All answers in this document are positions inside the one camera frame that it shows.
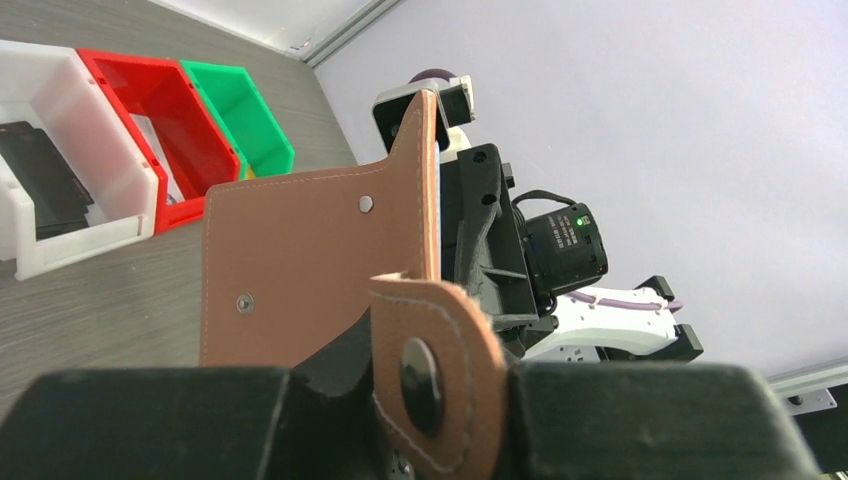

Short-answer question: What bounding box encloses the card in red bin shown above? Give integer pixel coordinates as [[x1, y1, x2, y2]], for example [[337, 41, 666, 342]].
[[131, 114, 185, 205]]

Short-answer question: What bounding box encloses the green plastic bin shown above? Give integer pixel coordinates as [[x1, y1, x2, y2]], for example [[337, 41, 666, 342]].
[[180, 60, 296, 180]]

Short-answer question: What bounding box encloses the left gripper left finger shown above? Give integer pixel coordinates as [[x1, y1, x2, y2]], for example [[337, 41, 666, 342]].
[[1, 315, 381, 479]]

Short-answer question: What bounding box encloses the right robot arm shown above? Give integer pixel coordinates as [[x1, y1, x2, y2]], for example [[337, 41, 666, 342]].
[[440, 144, 704, 363]]

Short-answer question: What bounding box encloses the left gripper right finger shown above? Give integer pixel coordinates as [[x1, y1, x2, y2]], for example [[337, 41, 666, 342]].
[[508, 362, 819, 479]]

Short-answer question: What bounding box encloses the pink leather card holder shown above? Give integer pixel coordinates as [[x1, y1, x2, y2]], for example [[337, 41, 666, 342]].
[[200, 90, 507, 479]]

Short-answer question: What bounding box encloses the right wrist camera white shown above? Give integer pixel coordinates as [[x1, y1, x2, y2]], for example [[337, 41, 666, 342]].
[[372, 69, 478, 167]]

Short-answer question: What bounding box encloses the black card in white bin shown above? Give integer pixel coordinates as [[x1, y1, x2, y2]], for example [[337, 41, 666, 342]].
[[1, 121, 94, 240]]

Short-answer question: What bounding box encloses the white plastic bin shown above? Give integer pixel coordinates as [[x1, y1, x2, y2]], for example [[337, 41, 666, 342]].
[[1, 40, 159, 281]]

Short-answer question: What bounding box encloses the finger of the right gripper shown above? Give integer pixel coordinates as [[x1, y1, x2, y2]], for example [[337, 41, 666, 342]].
[[440, 143, 539, 331]]

